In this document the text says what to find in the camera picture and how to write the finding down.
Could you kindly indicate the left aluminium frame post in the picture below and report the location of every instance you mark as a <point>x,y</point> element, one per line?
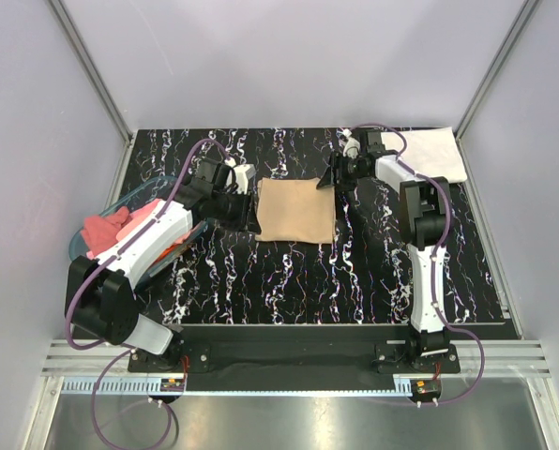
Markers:
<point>86,61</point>

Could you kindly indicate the teal plastic laundry basket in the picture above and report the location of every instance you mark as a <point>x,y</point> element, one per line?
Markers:
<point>134,200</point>

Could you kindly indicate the slotted cable duct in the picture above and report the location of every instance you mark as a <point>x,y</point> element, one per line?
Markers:
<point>135,386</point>

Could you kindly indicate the light pink shirt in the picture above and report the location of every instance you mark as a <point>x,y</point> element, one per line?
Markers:
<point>137,218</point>

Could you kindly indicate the aluminium frame post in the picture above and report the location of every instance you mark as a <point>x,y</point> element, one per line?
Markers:
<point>509,43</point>
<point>86,61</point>

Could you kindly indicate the tan t shirt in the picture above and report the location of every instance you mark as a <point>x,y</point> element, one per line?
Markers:
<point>296,211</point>

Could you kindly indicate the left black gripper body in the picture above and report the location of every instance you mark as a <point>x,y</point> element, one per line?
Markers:
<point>233,210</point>

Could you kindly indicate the folded white t shirt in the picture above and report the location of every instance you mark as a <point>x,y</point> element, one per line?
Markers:
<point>432,152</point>

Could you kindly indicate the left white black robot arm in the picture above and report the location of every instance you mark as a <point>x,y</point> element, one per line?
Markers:
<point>101,291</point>

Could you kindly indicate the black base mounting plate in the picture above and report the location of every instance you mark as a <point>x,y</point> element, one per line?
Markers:
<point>293,359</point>

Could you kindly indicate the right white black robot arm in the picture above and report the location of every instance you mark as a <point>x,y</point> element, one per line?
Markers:
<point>425,224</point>

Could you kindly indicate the dark pink shirt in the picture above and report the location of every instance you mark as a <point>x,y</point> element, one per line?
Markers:
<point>99,233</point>

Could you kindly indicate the right aluminium frame post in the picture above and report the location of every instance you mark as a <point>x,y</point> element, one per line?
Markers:
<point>509,43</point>

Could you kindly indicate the orange garment in basket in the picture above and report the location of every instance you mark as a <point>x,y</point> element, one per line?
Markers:
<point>170,252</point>

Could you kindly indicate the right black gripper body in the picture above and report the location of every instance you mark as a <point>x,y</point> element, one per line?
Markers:
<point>348,172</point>

